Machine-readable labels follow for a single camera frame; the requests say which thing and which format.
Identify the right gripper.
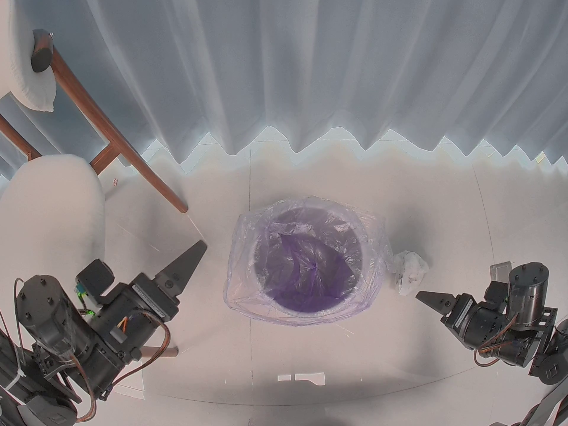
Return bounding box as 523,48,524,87
441,294,512,350

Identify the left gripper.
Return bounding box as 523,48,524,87
70,273,181,390

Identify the purple plastic bag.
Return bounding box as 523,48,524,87
222,197,393,326

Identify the white trash bin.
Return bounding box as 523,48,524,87
251,204,375,316

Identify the crumpled white plastic wrapper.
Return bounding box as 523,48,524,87
391,250,430,297

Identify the wooden chair with white cushions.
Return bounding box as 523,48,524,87
0,0,189,363

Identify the pale blue curtain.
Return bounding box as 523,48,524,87
0,0,568,176

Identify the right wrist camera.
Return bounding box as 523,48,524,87
484,279,511,314

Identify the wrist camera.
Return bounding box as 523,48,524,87
484,279,511,314
75,259,129,306

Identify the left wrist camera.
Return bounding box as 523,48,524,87
75,259,129,306

